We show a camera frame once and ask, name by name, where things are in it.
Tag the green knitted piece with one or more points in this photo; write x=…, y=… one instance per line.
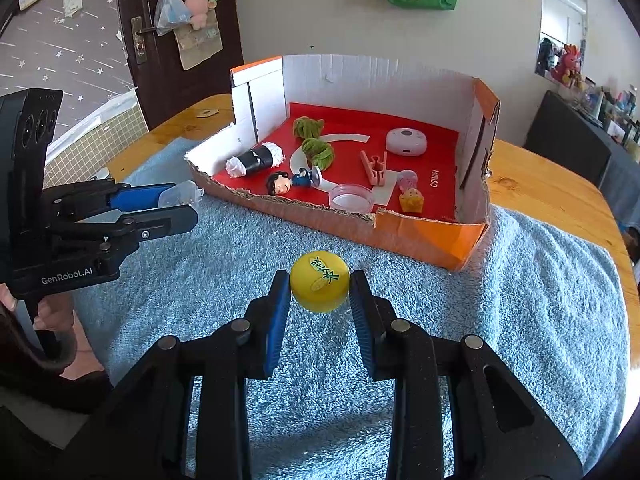
x=319, y=153
x=307, y=127

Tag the clear plastic container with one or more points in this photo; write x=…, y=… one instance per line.
x=187, y=191

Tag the yellow plastic ball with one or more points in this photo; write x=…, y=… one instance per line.
x=320, y=282

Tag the blue fluffy towel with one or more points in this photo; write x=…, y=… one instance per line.
x=500, y=335

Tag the black white striped sock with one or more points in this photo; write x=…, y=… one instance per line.
x=255, y=160

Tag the small yellow toy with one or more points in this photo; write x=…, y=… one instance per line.
x=412, y=201

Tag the clear round lid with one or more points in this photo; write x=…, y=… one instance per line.
x=351, y=196

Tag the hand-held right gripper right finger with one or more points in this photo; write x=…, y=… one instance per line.
x=362, y=325

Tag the dark-haired figurine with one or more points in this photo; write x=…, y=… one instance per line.
x=292, y=181

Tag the orange cardboard box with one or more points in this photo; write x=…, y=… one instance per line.
x=430, y=240

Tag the wall mirror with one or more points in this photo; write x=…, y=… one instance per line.
x=560, y=15

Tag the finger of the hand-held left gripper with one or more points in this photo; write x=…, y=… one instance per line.
x=160, y=222
x=135, y=197

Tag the pink plastic clip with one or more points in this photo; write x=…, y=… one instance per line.
x=375, y=166

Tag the red plush toy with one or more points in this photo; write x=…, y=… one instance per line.
x=569, y=65

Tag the person's left forearm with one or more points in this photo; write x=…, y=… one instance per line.
x=30, y=377

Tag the small pink toy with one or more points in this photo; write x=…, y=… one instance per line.
x=407, y=179

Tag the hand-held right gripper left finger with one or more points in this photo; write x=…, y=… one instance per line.
x=277, y=325

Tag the dark brown door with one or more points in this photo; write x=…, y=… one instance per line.
x=165, y=90

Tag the person's left hand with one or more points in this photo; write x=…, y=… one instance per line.
x=55, y=312

